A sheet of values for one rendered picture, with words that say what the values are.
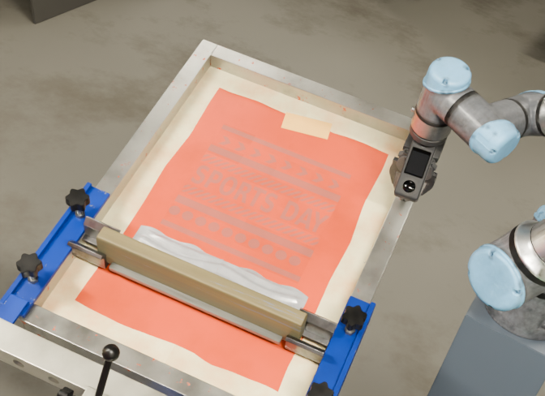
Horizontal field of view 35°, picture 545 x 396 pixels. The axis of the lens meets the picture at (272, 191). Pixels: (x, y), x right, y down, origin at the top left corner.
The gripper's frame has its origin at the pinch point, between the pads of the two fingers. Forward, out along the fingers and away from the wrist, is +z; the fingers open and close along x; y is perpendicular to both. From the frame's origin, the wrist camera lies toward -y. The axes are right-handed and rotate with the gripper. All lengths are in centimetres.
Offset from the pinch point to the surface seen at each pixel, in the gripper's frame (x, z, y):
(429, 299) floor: -19, 168, 88
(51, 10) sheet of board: 229, 201, 190
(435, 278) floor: -19, 173, 103
